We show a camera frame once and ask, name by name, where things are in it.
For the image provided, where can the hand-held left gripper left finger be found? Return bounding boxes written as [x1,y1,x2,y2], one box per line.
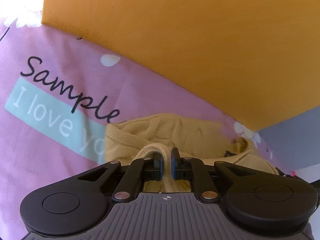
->
[77,151,163,203]

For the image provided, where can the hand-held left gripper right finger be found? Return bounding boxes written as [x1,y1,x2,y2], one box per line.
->
[170,147,251,202]

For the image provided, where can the orange headboard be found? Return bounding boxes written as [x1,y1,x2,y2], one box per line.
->
[41,0,320,132]

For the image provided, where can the yellow cable-knit cardigan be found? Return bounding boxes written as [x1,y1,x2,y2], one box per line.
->
[104,113,280,193]

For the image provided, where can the pink printed bed sheet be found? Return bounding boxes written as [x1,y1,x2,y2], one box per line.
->
[0,0,300,240]

